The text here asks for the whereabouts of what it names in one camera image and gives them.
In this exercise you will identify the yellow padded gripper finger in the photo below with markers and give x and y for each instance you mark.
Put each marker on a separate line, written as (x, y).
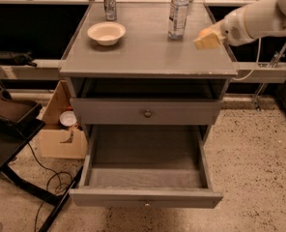
(209, 42)

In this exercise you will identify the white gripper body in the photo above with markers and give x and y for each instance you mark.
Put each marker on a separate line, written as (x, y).
(233, 28)

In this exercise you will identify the orange fruit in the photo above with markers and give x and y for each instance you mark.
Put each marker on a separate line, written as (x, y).
(204, 33)

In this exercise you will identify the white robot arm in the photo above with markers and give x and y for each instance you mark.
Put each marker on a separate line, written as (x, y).
(246, 24)

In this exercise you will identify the grey drawer cabinet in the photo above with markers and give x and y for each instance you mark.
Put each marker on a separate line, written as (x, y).
(145, 64)

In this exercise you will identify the open grey middle drawer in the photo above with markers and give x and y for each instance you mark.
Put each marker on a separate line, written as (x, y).
(146, 166)

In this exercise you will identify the closed grey top drawer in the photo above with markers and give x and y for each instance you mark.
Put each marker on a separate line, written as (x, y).
(145, 112)

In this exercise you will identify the clear plastic water bottle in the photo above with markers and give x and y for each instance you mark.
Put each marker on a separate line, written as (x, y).
(177, 19)

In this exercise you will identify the silver drink can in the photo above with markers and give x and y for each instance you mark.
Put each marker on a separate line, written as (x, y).
(110, 10)

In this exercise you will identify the white cup in box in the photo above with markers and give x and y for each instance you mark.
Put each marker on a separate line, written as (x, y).
(67, 118)

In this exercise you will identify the cardboard box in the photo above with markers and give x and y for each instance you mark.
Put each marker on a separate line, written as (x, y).
(56, 140)

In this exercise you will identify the black chair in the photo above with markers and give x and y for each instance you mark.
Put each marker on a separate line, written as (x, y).
(12, 140)

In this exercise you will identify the aluminium frame rail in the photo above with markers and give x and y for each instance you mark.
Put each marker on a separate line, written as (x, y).
(49, 70)

